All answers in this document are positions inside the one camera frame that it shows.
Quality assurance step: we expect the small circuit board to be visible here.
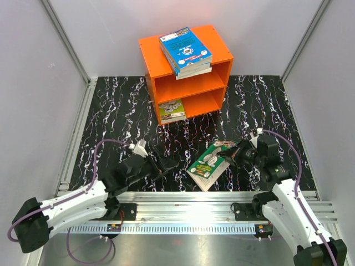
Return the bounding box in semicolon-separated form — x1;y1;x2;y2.
106;224;121;232
255;223;273;241

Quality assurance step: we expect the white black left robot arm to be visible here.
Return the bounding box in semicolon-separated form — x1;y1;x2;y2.
10;152;178;253

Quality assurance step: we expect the aluminium front rail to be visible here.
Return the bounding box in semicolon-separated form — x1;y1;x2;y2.
52;191;338;224

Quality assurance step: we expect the left aluminium frame post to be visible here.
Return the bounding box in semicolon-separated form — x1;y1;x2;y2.
39;0;91;86

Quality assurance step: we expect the blue 26-Storey Treehouse book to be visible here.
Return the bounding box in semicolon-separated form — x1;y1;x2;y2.
160;45;212;76

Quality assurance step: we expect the right aluminium frame post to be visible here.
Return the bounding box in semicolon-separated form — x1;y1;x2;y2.
281;0;332;83

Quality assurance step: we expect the orange wooden shelf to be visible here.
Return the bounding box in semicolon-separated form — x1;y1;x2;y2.
138;25;234;125

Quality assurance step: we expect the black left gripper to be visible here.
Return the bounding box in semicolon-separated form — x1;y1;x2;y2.
127;147;178;185

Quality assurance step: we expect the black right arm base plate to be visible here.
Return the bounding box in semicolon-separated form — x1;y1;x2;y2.
230;202;267;221

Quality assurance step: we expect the left small circuit board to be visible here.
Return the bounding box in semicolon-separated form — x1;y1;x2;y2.
106;224;121;232

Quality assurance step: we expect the aluminium frame post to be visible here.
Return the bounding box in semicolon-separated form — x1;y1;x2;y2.
39;0;91;86
281;0;332;83

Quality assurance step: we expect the green 65-Storey Treehouse book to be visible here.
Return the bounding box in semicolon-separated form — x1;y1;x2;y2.
159;99;186;124

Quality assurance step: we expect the dark green book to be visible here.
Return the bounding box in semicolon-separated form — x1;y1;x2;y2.
187;140;237;192

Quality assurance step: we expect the white slotted cable duct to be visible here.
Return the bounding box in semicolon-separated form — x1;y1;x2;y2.
70;222;255;235

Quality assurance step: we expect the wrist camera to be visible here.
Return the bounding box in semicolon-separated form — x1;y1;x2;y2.
247;127;263;148
128;139;148;158

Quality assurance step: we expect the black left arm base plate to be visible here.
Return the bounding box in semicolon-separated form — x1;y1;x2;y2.
110;203;138;221

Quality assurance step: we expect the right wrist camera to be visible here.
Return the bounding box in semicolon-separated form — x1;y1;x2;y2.
247;127;263;148

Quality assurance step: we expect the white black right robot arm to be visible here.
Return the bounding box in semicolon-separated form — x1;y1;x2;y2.
217;131;347;265

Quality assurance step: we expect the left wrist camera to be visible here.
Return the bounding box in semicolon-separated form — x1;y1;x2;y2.
128;139;148;158

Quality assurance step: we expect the blue back-cover book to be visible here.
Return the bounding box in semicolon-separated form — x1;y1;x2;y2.
158;27;212;75

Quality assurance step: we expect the right small circuit board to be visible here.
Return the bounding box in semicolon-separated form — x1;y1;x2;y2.
255;223;273;241

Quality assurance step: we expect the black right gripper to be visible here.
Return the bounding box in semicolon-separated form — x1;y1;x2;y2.
216;138;265;169

